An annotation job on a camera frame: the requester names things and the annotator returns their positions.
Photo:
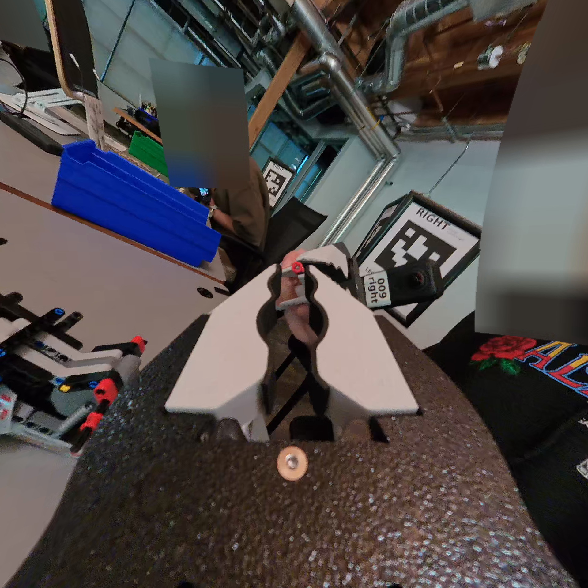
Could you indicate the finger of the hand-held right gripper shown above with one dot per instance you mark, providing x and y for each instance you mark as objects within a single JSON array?
[
  {"x": 342, "y": 275},
  {"x": 333, "y": 251}
]

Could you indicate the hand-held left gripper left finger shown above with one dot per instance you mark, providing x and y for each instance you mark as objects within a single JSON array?
[{"x": 220, "y": 363}]

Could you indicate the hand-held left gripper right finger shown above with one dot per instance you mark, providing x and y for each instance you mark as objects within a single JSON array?
[{"x": 367, "y": 367}]

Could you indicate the grey brick piece red pin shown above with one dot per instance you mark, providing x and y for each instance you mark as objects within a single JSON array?
[{"x": 290, "y": 303}]

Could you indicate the toy brick truck model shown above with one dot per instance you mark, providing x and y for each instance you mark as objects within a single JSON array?
[{"x": 46, "y": 363}]

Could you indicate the person's right hand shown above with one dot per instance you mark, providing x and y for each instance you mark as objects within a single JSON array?
[{"x": 301, "y": 321}]

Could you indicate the black chair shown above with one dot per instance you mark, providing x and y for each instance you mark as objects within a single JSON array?
[{"x": 294, "y": 229}]

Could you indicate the black white marker poster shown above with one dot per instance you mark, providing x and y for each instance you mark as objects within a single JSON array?
[{"x": 278, "y": 179}]

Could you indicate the metal pipe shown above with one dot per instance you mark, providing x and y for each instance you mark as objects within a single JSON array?
[{"x": 367, "y": 133}]

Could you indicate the person in black hoodie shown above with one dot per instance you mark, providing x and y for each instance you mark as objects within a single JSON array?
[{"x": 528, "y": 413}]

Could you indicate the blue plastic bin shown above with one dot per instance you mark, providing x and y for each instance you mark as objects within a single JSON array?
[{"x": 128, "y": 202}]

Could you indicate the green plastic bin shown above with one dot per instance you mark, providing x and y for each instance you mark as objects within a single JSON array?
[{"x": 144, "y": 154}]

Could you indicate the white paper strip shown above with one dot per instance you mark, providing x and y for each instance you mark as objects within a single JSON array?
[{"x": 95, "y": 121}]

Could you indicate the black keyboard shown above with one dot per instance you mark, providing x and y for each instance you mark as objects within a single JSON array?
[{"x": 32, "y": 135}]

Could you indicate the white monitor stand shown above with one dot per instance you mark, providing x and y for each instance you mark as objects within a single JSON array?
[{"x": 41, "y": 99}]

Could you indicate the plywood edged black panel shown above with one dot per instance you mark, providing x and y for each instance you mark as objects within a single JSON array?
[{"x": 73, "y": 46}]

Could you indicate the metal ventilation duct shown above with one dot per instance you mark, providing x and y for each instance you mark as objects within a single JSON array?
[{"x": 397, "y": 41}]

